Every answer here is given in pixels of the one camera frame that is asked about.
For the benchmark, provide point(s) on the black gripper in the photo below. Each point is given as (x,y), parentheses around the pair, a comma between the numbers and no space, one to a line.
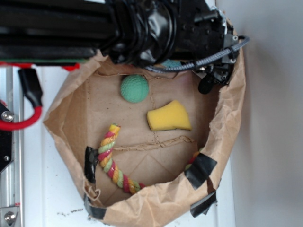
(205,32)

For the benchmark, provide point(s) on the blue cloth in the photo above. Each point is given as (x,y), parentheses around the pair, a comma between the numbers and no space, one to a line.
(171,63)

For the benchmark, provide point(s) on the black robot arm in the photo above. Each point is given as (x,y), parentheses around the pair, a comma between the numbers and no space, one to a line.
(158,35)

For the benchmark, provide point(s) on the green ball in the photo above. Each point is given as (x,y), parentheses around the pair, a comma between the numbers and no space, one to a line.
(134,88)

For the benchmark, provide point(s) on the yellow sponge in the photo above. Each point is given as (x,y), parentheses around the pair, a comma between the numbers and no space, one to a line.
(169,117)

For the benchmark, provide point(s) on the brown paper bag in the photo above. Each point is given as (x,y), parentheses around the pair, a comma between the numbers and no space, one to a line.
(127,174)

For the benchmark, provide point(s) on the white plastic tray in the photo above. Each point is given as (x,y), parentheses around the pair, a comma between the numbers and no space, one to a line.
(52,200)

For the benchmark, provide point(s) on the black mounting plate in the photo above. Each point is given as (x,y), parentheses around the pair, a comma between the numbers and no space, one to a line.
(5,139)

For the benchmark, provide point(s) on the aluminium frame rail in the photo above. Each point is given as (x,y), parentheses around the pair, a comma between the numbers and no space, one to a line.
(11,179)

